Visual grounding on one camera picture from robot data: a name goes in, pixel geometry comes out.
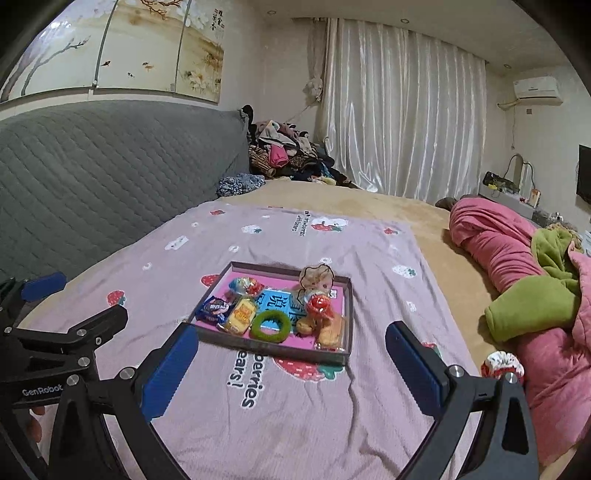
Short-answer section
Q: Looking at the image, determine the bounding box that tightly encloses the white vanity mirror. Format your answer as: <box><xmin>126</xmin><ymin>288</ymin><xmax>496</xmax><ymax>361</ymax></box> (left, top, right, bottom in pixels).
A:
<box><xmin>508</xmin><ymin>153</ymin><xmax>537</xmax><ymax>195</ymax></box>

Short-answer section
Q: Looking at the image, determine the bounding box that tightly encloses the beige bed sheet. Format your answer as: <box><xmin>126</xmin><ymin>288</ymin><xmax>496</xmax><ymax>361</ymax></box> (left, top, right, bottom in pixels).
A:
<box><xmin>217</xmin><ymin>178</ymin><xmax>591</xmax><ymax>480</ymax></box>

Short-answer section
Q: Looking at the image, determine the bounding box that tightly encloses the hanging white plush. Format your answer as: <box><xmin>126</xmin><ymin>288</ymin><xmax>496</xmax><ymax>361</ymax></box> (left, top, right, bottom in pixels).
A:
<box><xmin>302</xmin><ymin>78</ymin><xmax>324</xmax><ymax>104</ymax></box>

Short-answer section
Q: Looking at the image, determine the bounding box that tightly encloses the blue egg-shaped candy packet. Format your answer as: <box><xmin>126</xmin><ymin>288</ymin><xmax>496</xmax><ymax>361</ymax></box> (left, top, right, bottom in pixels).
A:
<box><xmin>226</xmin><ymin>276</ymin><xmax>264</xmax><ymax>298</ymax></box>

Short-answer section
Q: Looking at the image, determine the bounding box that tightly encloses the green fuzzy ring scrunchie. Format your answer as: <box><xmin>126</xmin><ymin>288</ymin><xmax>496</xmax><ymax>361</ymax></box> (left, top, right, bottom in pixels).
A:
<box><xmin>250</xmin><ymin>310</ymin><xmax>293</xmax><ymax>343</ymax></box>

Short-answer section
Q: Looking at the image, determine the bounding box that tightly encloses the person's left hand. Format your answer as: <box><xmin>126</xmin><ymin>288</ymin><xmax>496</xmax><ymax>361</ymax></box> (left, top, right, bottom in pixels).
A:
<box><xmin>21</xmin><ymin>402</ymin><xmax>47</xmax><ymax>446</ymax></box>

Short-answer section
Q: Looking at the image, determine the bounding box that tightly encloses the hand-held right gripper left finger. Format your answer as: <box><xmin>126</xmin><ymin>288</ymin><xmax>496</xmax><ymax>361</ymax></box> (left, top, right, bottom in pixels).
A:
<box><xmin>48</xmin><ymin>322</ymin><xmax>200</xmax><ymax>480</ymax></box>

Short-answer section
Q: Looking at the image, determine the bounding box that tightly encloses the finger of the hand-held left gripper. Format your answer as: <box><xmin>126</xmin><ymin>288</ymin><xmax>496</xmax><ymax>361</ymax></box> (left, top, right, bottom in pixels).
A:
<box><xmin>0</xmin><ymin>305</ymin><xmax>129</xmax><ymax>366</ymax></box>
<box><xmin>0</xmin><ymin>271</ymin><xmax>66</xmax><ymax>324</ymax></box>

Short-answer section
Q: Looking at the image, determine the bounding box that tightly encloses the black television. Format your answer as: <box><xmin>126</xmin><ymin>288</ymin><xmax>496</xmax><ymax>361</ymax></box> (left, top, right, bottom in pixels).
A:
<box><xmin>576</xmin><ymin>144</ymin><xmax>591</xmax><ymax>204</ymax></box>

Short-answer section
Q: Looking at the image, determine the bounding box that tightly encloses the grey quilted headboard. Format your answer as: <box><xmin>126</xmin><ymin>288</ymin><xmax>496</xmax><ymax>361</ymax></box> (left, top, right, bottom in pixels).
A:
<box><xmin>0</xmin><ymin>100</ymin><xmax>252</xmax><ymax>282</ymax></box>

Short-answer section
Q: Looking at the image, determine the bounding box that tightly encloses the pink strawberry print bed cover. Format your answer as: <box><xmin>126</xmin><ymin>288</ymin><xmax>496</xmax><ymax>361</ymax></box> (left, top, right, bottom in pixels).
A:
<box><xmin>16</xmin><ymin>203</ymin><xmax>485</xmax><ymax>480</ymax></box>

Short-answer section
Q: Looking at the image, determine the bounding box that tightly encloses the blue knitted cloth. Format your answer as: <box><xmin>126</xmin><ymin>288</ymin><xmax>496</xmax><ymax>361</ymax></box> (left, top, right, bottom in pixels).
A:
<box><xmin>217</xmin><ymin>173</ymin><xmax>266</xmax><ymax>198</ymax></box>

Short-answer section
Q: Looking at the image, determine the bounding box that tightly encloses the beige organza scrunchie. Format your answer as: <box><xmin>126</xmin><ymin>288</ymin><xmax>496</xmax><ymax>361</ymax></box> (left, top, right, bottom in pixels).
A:
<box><xmin>298</xmin><ymin>264</ymin><xmax>335</xmax><ymax>296</ymax></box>

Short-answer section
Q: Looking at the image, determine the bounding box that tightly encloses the pink quilt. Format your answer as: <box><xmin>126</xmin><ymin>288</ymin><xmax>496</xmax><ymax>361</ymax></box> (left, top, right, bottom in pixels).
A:
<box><xmin>448</xmin><ymin>194</ymin><xmax>591</xmax><ymax>467</ymax></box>

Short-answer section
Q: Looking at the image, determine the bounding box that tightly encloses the dark blue snack packet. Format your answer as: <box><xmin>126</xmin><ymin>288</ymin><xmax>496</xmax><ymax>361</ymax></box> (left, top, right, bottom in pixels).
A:
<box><xmin>195</xmin><ymin>295</ymin><xmax>230</xmax><ymax>324</ymax></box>

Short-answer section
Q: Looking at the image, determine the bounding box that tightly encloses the long bread packet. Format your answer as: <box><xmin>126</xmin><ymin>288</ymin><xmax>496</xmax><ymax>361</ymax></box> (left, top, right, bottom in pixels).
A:
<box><xmin>315</xmin><ymin>314</ymin><xmax>348</xmax><ymax>352</ymax></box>

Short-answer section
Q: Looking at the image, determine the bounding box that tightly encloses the grey dresser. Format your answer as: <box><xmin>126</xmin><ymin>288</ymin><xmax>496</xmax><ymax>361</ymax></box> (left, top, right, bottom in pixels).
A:
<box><xmin>478</xmin><ymin>187</ymin><xmax>550</xmax><ymax>222</ymax></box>

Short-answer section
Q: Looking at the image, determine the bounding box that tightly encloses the shallow brown box pink bottom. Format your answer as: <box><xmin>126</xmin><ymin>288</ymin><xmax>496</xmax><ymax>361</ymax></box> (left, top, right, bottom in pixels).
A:
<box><xmin>186</xmin><ymin>261</ymin><xmax>354</xmax><ymax>367</ymax></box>

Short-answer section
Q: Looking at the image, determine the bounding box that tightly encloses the pile of clothes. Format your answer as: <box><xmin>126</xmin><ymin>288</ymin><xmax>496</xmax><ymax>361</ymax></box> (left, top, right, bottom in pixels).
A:
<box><xmin>238</xmin><ymin>105</ymin><xmax>356</xmax><ymax>188</ymax></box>

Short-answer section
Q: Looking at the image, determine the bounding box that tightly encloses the white shiny curtain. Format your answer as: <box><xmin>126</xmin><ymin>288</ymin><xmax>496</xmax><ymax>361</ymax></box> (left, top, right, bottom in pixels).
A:
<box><xmin>307</xmin><ymin>18</ymin><xmax>488</xmax><ymax>204</ymax></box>

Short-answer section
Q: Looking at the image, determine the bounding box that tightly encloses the yellow cake packet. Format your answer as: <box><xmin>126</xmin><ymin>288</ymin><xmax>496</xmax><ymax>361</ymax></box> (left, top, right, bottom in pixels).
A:
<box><xmin>217</xmin><ymin>298</ymin><xmax>258</xmax><ymax>334</ymax></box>

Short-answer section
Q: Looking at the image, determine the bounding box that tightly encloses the white air conditioner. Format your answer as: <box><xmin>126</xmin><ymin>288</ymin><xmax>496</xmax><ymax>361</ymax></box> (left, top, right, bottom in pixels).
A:
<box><xmin>512</xmin><ymin>76</ymin><xmax>564</xmax><ymax>104</ymax></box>

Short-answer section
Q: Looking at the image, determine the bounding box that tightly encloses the red white crochet item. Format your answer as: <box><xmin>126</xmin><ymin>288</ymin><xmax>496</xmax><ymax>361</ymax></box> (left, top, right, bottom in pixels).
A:
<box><xmin>480</xmin><ymin>350</ymin><xmax>526</xmax><ymax>384</ymax></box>

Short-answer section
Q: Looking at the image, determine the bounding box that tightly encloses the red egg-shaped candy packet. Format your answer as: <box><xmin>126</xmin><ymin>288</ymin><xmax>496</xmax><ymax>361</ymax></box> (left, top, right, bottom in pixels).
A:
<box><xmin>307</xmin><ymin>293</ymin><xmax>332</xmax><ymax>317</ymax></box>

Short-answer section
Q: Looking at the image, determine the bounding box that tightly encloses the green blanket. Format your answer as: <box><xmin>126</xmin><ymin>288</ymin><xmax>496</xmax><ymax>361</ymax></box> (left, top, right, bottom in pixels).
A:
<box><xmin>485</xmin><ymin>227</ymin><xmax>583</xmax><ymax>343</ymax></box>

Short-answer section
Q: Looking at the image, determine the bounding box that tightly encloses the floral wall painting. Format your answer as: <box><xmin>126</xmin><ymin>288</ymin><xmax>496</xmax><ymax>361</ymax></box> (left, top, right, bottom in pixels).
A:
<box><xmin>0</xmin><ymin>0</ymin><xmax>227</xmax><ymax>103</ymax></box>

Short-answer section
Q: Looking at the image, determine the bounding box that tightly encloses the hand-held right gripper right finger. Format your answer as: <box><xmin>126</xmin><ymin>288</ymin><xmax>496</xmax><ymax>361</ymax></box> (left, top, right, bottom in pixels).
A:
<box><xmin>385</xmin><ymin>320</ymin><xmax>541</xmax><ymax>480</ymax></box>

